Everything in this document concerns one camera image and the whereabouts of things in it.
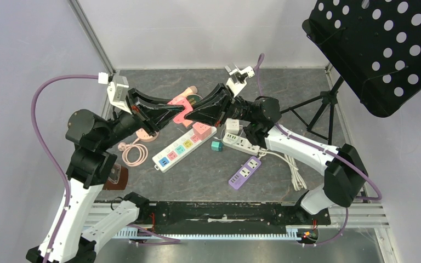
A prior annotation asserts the white usb power strip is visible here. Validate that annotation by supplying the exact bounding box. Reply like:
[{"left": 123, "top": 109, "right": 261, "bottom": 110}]
[{"left": 223, "top": 133, "right": 260, "bottom": 156}]

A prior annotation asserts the round pink socket hub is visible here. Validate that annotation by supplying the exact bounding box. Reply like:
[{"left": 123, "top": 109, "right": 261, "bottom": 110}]
[{"left": 135, "top": 128, "right": 159, "bottom": 142}]

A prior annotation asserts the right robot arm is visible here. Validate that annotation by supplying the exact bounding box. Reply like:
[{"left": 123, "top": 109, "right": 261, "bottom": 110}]
[{"left": 185, "top": 84, "right": 368, "bottom": 224}]

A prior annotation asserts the pink cube socket adapter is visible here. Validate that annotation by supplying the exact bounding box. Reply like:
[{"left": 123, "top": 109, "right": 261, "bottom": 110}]
[{"left": 192, "top": 122, "right": 212, "bottom": 141}]

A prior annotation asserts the brown wooden metronome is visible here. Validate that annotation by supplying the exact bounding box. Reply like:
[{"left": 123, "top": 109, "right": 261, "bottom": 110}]
[{"left": 103, "top": 163, "right": 129, "bottom": 191}]

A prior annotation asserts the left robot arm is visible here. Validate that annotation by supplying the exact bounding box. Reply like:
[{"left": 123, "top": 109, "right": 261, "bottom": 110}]
[{"left": 26, "top": 90, "right": 184, "bottom": 262}]

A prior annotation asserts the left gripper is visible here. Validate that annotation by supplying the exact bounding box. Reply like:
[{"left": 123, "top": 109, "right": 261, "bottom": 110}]
[{"left": 100, "top": 86, "right": 186, "bottom": 148}]

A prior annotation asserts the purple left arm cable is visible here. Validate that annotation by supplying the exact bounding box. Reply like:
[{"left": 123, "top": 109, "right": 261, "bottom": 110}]
[{"left": 31, "top": 74, "right": 103, "bottom": 263}]

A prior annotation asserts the white multicolour power strip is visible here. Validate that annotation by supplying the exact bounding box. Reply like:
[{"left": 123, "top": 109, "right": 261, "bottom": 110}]
[{"left": 152, "top": 127, "right": 217, "bottom": 173}]

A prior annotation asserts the purple power strip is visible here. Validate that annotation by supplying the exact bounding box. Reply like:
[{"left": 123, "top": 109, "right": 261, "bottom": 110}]
[{"left": 228, "top": 156, "right": 261, "bottom": 190}]

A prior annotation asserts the teal usb charger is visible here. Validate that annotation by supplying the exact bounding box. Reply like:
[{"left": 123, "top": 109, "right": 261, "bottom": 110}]
[{"left": 211, "top": 141, "right": 224, "bottom": 152}]

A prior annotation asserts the dark green cube adapter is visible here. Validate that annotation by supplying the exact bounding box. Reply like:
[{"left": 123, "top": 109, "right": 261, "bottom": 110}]
[{"left": 186, "top": 94, "right": 202, "bottom": 106}]

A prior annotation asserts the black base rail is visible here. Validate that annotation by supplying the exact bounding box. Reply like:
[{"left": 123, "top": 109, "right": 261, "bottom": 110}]
[{"left": 134, "top": 201, "right": 331, "bottom": 235}]

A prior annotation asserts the white cube adapter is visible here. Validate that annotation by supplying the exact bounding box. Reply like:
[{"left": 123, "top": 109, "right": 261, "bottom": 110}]
[{"left": 225, "top": 118, "right": 241, "bottom": 135}]

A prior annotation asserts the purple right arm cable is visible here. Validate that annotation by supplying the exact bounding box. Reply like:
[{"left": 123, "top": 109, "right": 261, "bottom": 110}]
[{"left": 254, "top": 53, "right": 383, "bottom": 248}]

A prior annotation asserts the pink coiled hub cable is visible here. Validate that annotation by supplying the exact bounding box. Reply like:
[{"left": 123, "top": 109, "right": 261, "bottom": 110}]
[{"left": 117, "top": 138, "right": 149, "bottom": 167}]

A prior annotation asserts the black music stand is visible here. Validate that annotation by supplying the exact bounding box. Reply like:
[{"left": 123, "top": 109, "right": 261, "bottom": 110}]
[{"left": 279, "top": 0, "right": 421, "bottom": 146}]

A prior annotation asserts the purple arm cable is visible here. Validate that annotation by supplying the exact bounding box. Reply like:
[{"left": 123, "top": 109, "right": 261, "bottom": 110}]
[
  {"left": 254, "top": 53, "right": 383, "bottom": 248},
  {"left": 31, "top": 74, "right": 103, "bottom": 263}
]

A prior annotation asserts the coral plug adapter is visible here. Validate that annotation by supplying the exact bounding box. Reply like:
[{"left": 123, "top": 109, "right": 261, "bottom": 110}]
[{"left": 167, "top": 95, "right": 197, "bottom": 128}]

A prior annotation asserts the white power strip cable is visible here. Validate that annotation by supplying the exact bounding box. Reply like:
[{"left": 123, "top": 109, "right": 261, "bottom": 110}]
[{"left": 258, "top": 147, "right": 308, "bottom": 192}]

